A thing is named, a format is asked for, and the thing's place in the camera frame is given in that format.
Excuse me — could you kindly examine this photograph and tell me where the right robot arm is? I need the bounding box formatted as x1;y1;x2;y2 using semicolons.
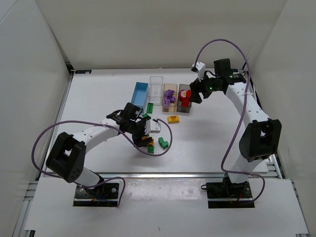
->
190;58;281;184

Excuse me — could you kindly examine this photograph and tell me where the blue label sticker left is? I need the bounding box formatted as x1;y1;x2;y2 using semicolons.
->
75;70;92;74

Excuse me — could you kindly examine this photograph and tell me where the purple lego brick with studs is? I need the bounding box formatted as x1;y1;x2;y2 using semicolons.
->
164;89;175;97

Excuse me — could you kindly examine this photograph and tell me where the red lego brick with sticker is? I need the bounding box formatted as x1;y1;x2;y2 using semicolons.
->
178;89;187;101

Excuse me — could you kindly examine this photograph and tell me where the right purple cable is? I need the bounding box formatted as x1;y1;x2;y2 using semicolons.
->
195;39;267;203

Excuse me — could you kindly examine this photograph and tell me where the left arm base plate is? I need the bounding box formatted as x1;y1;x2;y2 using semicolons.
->
73;180;120;207

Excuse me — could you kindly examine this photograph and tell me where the smoky grey plastic container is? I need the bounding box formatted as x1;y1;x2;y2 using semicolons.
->
176;84;192;114

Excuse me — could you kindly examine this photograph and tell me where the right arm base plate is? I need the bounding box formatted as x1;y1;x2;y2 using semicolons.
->
201;182;255;209

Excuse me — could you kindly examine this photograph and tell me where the amber transparent plastic container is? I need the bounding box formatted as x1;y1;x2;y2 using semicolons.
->
161;83;178;113

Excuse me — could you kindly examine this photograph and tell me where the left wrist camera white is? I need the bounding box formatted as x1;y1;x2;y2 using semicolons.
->
144;119;161;135

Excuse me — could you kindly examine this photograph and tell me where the yellow lego brick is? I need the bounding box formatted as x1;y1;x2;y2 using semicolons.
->
167;116;180;124

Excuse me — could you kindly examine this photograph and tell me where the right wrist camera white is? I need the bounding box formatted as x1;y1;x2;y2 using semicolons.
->
191;62;206;81

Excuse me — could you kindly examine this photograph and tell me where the aluminium frame rail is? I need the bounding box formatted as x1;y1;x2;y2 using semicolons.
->
39;170;284;180

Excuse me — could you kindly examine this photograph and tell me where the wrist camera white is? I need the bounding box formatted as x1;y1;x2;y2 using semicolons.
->
144;119;161;135
191;62;206;81

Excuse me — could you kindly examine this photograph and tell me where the green lego plate upright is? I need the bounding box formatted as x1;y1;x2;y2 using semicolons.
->
147;103;154;114

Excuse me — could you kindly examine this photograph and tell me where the green lego brick bottom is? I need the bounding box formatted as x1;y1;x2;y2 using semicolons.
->
147;146;155;154

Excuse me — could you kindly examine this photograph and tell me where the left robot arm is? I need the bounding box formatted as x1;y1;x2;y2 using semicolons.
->
46;102;166;189

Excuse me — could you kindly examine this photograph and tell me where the light blue plastic container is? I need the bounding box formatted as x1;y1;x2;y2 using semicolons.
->
131;82;149;109

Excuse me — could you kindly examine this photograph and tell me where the red long lego brick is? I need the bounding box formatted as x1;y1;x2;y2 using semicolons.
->
181;98;190;107

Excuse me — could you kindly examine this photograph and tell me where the small purple lego brick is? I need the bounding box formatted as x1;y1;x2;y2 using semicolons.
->
167;96;175;103

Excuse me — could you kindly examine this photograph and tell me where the clear plastic container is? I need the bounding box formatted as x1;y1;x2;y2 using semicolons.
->
148;76;163;106

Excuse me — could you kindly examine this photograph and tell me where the purple paw print lego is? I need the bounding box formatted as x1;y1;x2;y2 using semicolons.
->
162;97;170;107

